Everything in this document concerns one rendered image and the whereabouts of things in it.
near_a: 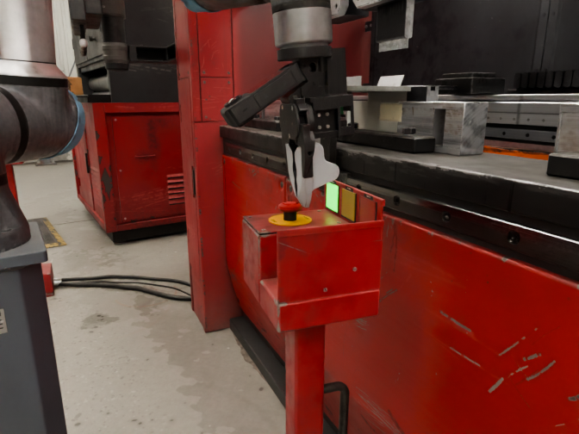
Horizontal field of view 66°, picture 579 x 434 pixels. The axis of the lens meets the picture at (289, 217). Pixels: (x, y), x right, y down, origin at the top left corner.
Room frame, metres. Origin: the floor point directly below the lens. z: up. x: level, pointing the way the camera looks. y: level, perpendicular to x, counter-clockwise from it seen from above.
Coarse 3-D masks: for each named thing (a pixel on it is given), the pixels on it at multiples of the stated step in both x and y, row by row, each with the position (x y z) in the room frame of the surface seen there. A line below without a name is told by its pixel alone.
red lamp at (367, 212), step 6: (360, 198) 0.66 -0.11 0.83; (366, 198) 0.64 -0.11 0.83; (360, 204) 0.66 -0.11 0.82; (366, 204) 0.64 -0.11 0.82; (372, 204) 0.62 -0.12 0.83; (360, 210) 0.65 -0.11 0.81; (366, 210) 0.64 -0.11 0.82; (372, 210) 0.62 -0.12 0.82; (360, 216) 0.65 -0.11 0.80; (366, 216) 0.64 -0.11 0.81; (372, 216) 0.62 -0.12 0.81
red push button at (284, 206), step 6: (282, 204) 0.70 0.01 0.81; (288, 204) 0.70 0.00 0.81; (294, 204) 0.70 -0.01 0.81; (300, 204) 0.71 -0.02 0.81; (282, 210) 0.70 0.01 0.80; (288, 210) 0.69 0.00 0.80; (294, 210) 0.69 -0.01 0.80; (300, 210) 0.71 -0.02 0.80; (288, 216) 0.70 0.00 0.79; (294, 216) 0.70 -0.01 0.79
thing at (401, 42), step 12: (408, 0) 1.00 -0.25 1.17; (384, 12) 1.06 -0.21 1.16; (396, 12) 1.02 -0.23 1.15; (408, 12) 1.00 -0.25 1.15; (384, 24) 1.06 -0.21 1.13; (396, 24) 1.02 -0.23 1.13; (408, 24) 1.00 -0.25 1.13; (384, 36) 1.06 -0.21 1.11; (396, 36) 1.02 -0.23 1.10; (408, 36) 1.00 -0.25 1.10; (384, 48) 1.07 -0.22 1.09; (396, 48) 1.03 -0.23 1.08
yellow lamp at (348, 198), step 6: (342, 192) 0.71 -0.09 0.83; (348, 192) 0.69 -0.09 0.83; (342, 198) 0.71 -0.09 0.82; (348, 198) 0.69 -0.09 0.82; (354, 198) 0.67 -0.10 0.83; (342, 204) 0.71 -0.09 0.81; (348, 204) 0.69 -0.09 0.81; (354, 204) 0.67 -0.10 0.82; (342, 210) 0.71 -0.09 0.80; (348, 210) 0.69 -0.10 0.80; (354, 210) 0.67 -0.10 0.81; (348, 216) 0.69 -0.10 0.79; (354, 216) 0.67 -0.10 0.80
